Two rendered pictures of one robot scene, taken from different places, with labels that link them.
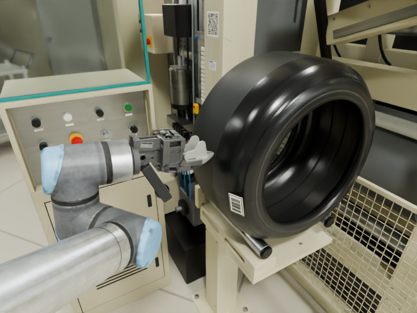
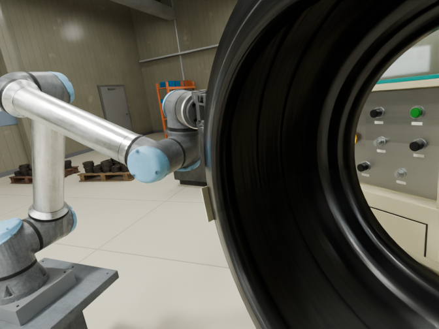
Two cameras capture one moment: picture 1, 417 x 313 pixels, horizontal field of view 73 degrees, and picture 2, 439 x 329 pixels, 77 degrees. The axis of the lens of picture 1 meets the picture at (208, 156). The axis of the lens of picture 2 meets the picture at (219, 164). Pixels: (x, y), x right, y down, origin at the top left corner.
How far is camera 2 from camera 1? 0.83 m
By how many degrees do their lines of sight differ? 86
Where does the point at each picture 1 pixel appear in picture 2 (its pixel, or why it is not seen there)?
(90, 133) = (365, 136)
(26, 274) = (81, 117)
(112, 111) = (395, 115)
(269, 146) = (209, 114)
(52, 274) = (85, 123)
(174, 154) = not seen: hidden behind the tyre
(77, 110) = not seen: hidden behind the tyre
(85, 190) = (170, 121)
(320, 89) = not seen: outside the picture
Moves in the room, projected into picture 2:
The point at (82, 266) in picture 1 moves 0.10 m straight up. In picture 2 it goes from (96, 132) to (86, 92)
